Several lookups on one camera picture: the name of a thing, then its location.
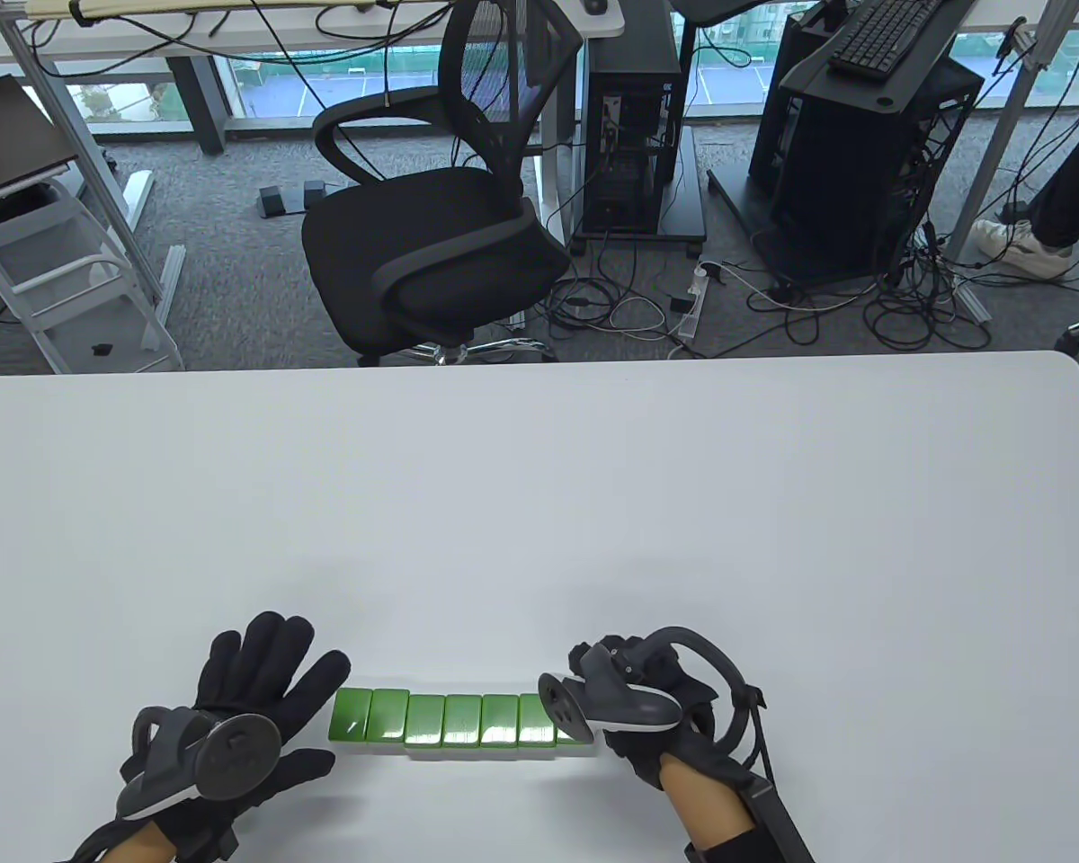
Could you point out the person's left hand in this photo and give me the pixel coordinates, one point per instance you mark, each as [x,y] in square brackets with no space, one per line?
[270,674]

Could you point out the person's right hand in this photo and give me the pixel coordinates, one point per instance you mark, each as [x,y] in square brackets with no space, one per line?
[638,760]

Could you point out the person's left forearm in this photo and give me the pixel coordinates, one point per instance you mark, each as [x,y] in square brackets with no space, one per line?
[139,849]

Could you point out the person's right forearm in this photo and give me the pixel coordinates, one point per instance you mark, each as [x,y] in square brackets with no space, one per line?
[706,805]

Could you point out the grey hand controller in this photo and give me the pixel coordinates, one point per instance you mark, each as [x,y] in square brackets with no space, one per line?
[234,755]
[629,710]

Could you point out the white metal step stool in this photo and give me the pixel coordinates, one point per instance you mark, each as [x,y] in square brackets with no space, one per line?
[72,333]

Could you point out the white power strip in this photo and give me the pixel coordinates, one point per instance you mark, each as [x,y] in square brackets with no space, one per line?
[694,301]

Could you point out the black mesh office chair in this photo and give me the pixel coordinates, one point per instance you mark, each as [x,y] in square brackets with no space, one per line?
[432,234]

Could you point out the black wheeled cart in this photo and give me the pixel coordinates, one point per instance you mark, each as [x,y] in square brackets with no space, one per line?
[683,198]

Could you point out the black flat panel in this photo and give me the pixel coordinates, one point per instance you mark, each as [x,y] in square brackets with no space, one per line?
[9,135]

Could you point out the black open computer rack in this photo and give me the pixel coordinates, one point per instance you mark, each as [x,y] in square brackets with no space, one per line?
[845,180]

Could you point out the black keyboard shelf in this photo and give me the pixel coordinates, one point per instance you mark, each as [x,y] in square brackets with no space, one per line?
[818,81]

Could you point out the black computer tower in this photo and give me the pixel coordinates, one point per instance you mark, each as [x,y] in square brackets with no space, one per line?
[629,54]

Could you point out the black keyboard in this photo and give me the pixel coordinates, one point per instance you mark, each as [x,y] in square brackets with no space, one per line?
[890,36]

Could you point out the aluminium frame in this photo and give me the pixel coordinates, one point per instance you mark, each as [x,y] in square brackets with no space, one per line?
[99,180]
[1005,135]

